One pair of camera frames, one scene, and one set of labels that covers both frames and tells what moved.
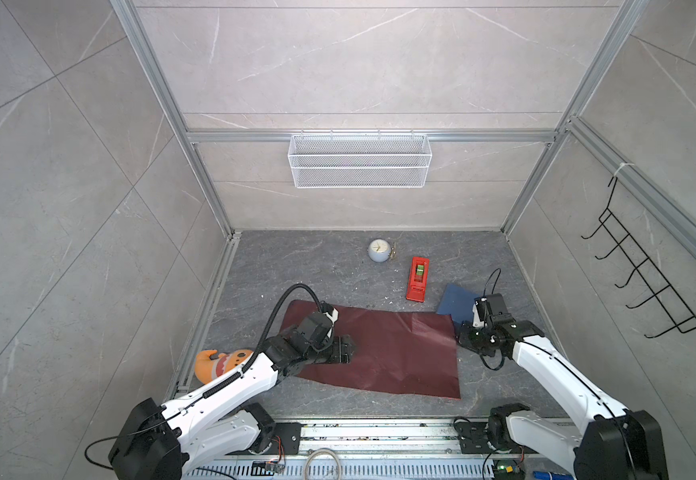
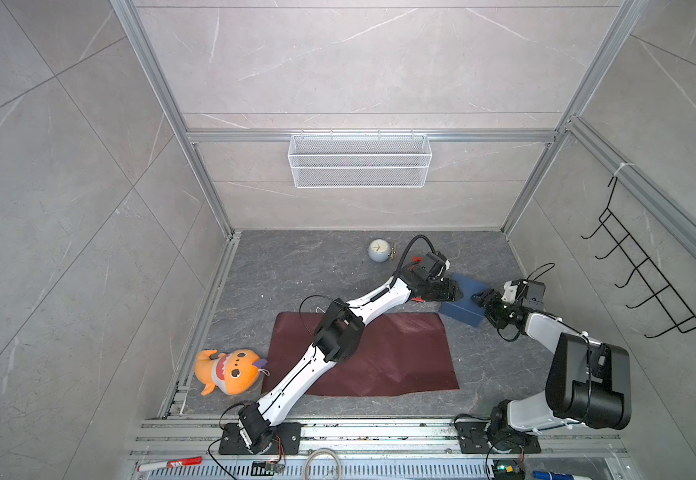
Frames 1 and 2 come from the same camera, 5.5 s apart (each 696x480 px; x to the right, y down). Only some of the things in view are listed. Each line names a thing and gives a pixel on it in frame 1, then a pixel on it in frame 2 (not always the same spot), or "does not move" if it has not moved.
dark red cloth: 395,351 does not move
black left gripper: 344,349 -> 455,291
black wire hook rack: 683,317 does not move
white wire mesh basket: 361,161 does not move
